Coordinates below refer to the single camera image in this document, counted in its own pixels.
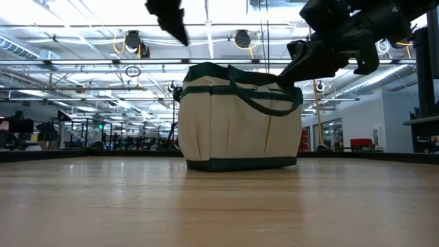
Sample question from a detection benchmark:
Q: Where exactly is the black ceiling cable reel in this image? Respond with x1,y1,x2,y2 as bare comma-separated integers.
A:
123,30,142,53
234,30,252,49

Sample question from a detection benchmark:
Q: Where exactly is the red box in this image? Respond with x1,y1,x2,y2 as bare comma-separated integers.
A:
349,138,373,148

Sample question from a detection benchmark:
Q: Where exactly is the grey side desk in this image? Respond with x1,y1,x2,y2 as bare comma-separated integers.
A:
403,115,439,154

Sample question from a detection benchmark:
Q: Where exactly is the monitor with black stand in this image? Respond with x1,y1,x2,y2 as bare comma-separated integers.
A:
412,0,439,119

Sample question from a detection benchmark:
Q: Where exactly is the yellow hanging cable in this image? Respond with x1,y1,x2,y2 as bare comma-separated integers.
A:
312,79,325,149

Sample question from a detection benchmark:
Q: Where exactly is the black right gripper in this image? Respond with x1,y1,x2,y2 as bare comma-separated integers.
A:
278,0,413,84

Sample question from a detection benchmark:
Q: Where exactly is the dark background workstation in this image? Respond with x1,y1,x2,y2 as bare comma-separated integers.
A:
0,110,35,152

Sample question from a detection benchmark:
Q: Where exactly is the beige green-trimmed gardening bag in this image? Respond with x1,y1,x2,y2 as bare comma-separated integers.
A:
177,61,305,172

